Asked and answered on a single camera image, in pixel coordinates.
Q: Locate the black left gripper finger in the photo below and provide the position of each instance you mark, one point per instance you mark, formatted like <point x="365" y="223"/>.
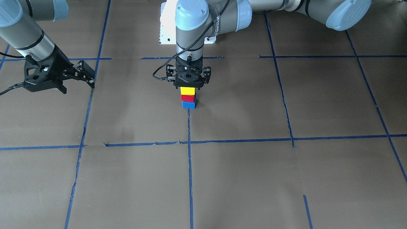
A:
<point x="171" y="73"/>
<point x="207" y="71"/>

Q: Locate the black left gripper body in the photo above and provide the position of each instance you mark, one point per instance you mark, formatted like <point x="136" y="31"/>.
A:
<point x="207" y="71"/>

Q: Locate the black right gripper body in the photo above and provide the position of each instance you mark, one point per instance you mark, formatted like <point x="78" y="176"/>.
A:
<point x="61" y="63"/>

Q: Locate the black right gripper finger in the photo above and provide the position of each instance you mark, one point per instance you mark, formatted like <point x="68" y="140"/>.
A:
<point x="81" y="71"/>
<point x="61" y="88"/>

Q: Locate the yellow wooden cube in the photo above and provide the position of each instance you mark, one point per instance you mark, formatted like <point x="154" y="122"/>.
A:
<point x="187" y="90"/>

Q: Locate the red wooden cube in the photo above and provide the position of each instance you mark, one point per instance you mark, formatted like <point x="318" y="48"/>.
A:
<point x="188" y="98"/>

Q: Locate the blue wooden cube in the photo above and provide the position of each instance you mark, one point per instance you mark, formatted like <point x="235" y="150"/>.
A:
<point x="189" y="105"/>

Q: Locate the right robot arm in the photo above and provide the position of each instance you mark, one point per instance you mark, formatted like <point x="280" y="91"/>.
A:
<point x="19" y="27"/>

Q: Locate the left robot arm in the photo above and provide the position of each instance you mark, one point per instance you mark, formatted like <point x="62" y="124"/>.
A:
<point x="234" y="15"/>

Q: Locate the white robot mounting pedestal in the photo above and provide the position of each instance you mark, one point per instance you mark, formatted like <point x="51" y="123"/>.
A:
<point x="168" y="25"/>

